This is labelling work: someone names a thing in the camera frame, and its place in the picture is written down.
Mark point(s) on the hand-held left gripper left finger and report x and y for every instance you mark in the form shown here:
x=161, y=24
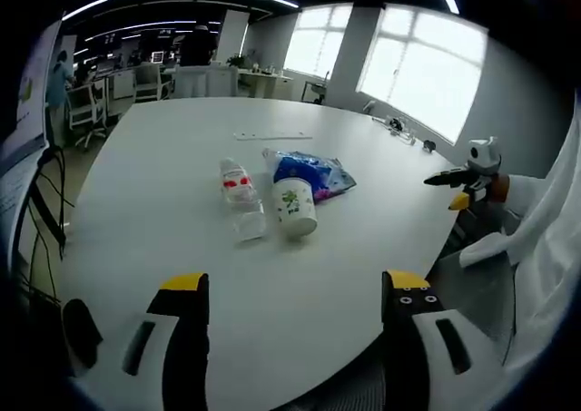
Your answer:
x=181, y=320

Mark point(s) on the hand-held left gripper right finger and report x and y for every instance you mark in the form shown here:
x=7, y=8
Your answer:
x=422, y=320

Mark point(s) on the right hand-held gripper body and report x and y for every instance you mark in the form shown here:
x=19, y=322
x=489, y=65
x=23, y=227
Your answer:
x=485, y=166

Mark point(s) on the blue plastic snack bag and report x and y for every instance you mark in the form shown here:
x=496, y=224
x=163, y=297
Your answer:
x=313, y=175

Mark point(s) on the clear plastic water bottle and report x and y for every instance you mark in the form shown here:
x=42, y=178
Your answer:
x=240, y=198

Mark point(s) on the white paper cup green print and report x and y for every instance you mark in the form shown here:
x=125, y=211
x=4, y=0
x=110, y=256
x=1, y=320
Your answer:
x=294, y=207

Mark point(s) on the clutter of small devices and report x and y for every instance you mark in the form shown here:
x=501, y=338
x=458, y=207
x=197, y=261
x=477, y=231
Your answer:
x=399, y=127

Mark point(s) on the small black object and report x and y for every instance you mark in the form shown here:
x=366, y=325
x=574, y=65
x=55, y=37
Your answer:
x=428, y=145

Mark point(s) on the white table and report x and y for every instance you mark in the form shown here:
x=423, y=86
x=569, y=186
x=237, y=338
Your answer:
x=227, y=275

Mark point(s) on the black cylindrical object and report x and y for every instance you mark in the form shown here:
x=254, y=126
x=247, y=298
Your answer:
x=81, y=334

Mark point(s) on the person's white coat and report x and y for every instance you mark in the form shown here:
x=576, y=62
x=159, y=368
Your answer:
x=544, y=257

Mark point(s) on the white office chair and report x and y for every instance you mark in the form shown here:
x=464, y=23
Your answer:
x=91, y=109
x=150, y=82

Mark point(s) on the potted plant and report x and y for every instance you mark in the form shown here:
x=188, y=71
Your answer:
x=238, y=60

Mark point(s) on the white partition desk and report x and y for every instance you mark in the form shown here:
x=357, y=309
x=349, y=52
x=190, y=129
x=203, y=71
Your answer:
x=206, y=81

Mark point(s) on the monitor screen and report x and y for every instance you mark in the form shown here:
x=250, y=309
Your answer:
x=22, y=102

